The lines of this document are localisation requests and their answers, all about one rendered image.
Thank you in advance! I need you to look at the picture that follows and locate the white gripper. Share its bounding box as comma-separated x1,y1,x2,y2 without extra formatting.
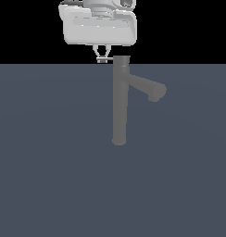
58,5,138,64

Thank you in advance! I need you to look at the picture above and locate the grey faucet body with spout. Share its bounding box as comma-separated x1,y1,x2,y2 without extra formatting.
111,60,168,146

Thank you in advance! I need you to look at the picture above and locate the dark grey faucet handle cap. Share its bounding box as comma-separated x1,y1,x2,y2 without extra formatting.
112,55,132,67

